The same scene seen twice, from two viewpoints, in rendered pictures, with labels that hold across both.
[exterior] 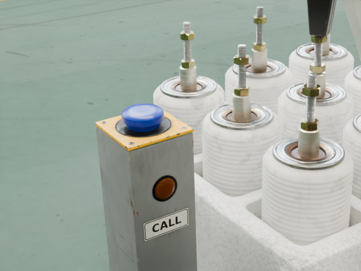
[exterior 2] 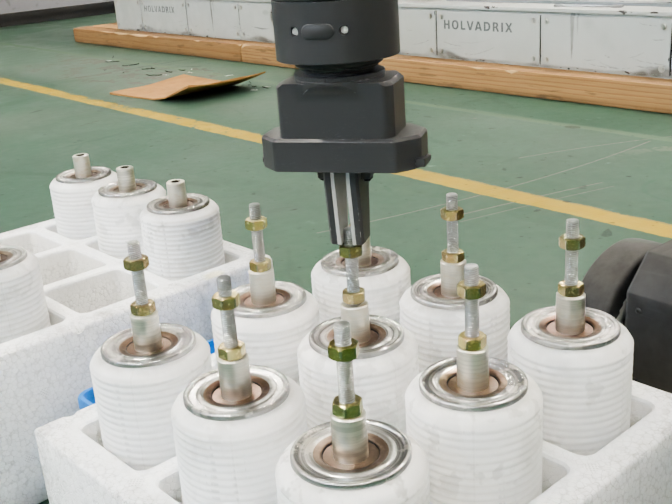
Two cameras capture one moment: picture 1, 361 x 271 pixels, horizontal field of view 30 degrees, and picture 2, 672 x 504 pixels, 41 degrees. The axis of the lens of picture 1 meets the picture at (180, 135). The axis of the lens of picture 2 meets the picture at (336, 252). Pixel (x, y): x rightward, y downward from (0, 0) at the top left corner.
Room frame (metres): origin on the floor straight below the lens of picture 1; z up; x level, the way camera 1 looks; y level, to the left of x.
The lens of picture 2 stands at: (0.92, 0.47, 0.56)
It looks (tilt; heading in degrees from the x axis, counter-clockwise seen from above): 20 degrees down; 260
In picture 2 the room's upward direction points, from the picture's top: 4 degrees counter-clockwise
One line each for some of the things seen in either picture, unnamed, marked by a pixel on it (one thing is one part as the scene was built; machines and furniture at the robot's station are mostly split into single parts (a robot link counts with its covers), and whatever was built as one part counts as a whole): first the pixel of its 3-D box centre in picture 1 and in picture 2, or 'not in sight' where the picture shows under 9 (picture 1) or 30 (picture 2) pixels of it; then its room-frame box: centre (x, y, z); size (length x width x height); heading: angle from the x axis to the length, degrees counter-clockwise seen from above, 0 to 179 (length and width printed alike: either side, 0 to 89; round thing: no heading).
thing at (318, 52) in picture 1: (318, 54); (352, 274); (0.80, -0.18, 0.30); 0.01 x 0.01 x 0.08
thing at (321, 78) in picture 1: (316, 84); (355, 322); (0.80, -0.18, 0.26); 0.02 x 0.02 x 0.03
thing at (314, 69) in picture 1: (317, 67); (353, 295); (0.80, -0.18, 0.29); 0.02 x 0.02 x 0.01; 43
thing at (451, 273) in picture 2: not in sight; (453, 277); (0.70, -0.24, 0.26); 0.02 x 0.02 x 0.03
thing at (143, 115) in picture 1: (143, 120); not in sight; (0.58, 0.03, 0.32); 0.04 x 0.04 x 0.02
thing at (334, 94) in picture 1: (316, 94); (356, 337); (0.80, -0.18, 0.25); 0.08 x 0.08 x 0.01
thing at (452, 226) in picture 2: not in sight; (452, 236); (0.70, -0.24, 0.30); 0.01 x 0.01 x 0.08
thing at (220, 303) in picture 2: (259, 19); (225, 300); (0.90, -0.11, 0.32); 0.02 x 0.02 x 0.01; 37
